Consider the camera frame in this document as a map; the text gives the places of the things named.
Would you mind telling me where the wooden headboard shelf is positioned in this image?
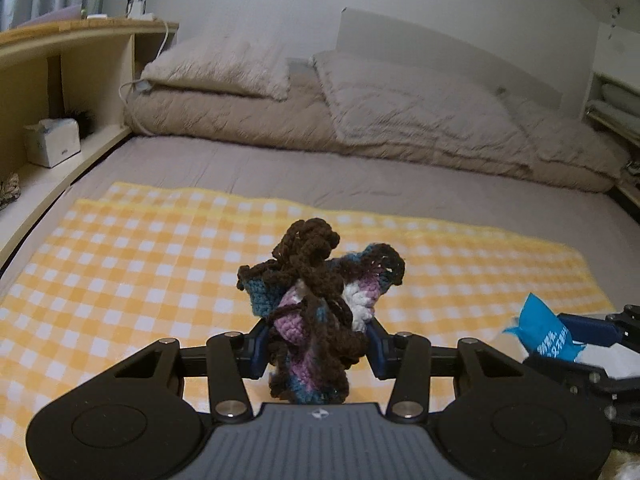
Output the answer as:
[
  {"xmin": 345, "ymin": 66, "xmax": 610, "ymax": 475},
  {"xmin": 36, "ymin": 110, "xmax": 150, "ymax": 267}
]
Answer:
[{"xmin": 0, "ymin": 20, "xmax": 180, "ymax": 271}]

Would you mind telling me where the white charging cable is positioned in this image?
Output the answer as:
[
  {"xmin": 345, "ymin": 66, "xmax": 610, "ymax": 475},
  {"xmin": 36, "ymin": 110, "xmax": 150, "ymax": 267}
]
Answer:
[{"xmin": 119, "ymin": 21, "xmax": 172, "ymax": 111}]

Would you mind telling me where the purple paper sheet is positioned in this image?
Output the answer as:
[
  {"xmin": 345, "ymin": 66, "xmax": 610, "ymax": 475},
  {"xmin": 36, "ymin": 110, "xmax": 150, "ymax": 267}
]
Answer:
[{"xmin": 15, "ymin": 5, "xmax": 84, "ymax": 29}]

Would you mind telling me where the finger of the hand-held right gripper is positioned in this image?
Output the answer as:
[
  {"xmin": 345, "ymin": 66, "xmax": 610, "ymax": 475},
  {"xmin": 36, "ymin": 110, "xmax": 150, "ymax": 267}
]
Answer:
[
  {"xmin": 525, "ymin": 352, "xmax": 640, "ymax": 397},
  {"xmin": 557, "ymin": 304, "xmax": 640, "ymax": 351}
]

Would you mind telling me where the large quilted beige pillow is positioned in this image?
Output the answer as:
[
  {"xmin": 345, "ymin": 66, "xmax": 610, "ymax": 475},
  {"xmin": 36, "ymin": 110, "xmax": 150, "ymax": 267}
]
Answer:
[{"xmin": 312, "ymin": 50, "xmax": 535, "ymax": 171}]

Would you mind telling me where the blue snack packet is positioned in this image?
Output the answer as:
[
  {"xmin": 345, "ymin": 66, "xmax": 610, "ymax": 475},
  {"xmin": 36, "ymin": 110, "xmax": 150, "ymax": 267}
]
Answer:
[{"xmin": 502, "ymin": 292, "xmax": 626, "ymax": 378}]

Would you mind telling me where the beige duvet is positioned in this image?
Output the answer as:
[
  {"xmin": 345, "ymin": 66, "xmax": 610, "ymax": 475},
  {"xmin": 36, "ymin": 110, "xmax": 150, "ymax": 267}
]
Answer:
[{"xmin": 122, "ymin": 80, "xmax": 626, "ymax": 195}]

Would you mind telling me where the folded pale bedding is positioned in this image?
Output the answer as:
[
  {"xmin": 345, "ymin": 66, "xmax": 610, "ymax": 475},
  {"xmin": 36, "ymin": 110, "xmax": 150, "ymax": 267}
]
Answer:
[{"xmin": 585, "ymin": 82, "xmax": 640, "ymax": 126}]

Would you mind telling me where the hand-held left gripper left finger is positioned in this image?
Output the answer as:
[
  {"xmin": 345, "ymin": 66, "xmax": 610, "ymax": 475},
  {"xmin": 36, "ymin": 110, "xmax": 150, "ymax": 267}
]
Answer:
[{"xmin": 114, "ymin": 317, "xmax": 273, "ymax": 418}]

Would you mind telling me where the brown crocheted yarn piece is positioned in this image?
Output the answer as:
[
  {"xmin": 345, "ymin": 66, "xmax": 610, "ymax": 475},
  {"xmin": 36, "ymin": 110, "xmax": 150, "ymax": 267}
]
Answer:
[{"xmin": 237, "ymin": 217, "xmax": 406, "ymax": 405}]

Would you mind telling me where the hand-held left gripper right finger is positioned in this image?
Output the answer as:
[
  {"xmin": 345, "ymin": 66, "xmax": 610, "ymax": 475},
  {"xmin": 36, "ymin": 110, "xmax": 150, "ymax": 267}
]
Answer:
[{"xmin": 365, "ymin": 320, "xmax": 526, "ymax": 418}]

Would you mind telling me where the flat beige pillow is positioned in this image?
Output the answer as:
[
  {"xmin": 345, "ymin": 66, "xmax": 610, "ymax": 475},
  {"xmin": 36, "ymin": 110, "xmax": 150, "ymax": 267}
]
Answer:
[{"xmin": 495, "ymin": 90, "xmax": 630, "ymax": 181}]

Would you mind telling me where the yellow checkered blanket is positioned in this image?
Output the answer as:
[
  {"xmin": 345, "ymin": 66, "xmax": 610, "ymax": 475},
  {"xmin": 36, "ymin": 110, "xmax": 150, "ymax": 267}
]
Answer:
[{"xmin": 0, "ymin": 182, "xmax": 618, "ymax": 466}]

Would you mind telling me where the white tissue box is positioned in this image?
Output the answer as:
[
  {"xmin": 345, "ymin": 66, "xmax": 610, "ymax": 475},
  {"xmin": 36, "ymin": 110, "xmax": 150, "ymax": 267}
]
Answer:
[{"xmin": 24, "ymin": 117, "xmax": 82, "ymax": 168}]

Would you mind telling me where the white closet shelf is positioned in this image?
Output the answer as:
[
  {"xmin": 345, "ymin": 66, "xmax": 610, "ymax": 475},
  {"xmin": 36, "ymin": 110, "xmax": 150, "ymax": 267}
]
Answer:
[{"xmin": 580, "ymin": 25, "xmax": 640, "ymax": 208}]

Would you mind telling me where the small fluffy beige pillow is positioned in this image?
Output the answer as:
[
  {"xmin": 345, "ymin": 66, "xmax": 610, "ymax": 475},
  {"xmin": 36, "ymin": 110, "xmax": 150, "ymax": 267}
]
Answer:
[{"xmin": 142, "ymin": 40, "xmax": 292, "ymax": 101}]

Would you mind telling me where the dark fuzzy item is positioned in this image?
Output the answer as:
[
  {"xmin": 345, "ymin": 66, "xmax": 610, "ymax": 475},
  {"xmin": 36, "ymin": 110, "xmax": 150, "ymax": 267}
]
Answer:
[{"xmin": 65, "ymin": 109, "xmax": 94, "ymax": 138}]

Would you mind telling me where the grey bed sheet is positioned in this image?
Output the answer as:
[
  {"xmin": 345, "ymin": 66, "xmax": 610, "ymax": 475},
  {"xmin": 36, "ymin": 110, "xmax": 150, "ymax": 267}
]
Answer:
[{"xmin": 0, "ymin": 135, "xmax": 640, "ymax": 311}]

